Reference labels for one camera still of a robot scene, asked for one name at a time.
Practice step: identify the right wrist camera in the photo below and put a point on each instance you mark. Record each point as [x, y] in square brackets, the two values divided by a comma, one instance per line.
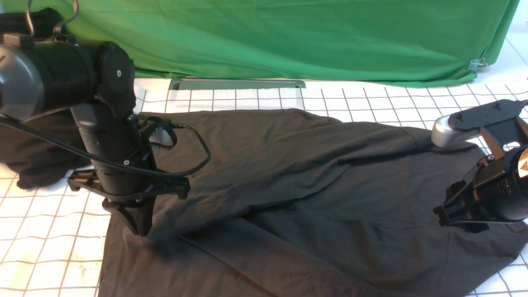
[499, 123]

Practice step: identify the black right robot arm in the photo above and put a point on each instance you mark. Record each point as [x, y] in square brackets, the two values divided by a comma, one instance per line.
[495, 191]

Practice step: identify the gray long-sleeved shirt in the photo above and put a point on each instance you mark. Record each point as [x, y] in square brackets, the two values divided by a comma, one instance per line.
[293, 204]

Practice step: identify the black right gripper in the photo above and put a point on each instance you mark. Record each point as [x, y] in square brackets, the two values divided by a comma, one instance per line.
[496, 193]

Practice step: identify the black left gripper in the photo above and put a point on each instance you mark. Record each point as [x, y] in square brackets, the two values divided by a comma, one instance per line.
[125, 193]

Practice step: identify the green backdrop cloth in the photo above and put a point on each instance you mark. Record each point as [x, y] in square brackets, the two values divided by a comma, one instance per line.
[412, 43]

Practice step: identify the metal binder clip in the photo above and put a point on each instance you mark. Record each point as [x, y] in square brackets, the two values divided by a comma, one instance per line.
[477, 65]

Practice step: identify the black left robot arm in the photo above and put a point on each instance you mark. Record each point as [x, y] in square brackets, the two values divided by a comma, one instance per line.
[66, 103]

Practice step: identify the pile of black clothes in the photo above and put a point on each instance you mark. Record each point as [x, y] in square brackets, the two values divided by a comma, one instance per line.
[40, 163]

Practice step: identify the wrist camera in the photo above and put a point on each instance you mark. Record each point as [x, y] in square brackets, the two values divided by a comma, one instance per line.
[499, 123]
[158, 133]

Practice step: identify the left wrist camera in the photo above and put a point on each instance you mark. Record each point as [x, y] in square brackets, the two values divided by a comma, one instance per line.
[158, 133]

